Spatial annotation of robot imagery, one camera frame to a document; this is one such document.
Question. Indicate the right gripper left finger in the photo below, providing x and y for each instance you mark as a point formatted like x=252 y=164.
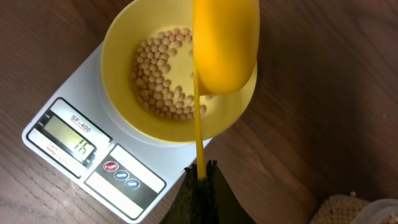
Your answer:
x=183 y=210

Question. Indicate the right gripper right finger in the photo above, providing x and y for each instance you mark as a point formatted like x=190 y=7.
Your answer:
x=218 y=202

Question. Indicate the yellow plastic measuring scoop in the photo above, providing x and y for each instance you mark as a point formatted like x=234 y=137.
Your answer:
x=225 y=45

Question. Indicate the white digital kitchen scale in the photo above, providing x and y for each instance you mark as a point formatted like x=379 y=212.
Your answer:
x=80 y=133

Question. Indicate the soybeans in bowl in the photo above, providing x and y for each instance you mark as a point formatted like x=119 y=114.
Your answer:
x=155 y=92

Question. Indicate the yellow plastic bowl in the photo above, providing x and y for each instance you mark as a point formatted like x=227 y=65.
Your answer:
x=136 y=22

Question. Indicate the pile of soybeans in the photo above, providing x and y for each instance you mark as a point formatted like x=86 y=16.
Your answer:
x=339 y=209

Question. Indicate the clear plastic container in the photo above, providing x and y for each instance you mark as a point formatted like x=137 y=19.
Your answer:
x=383 y=211

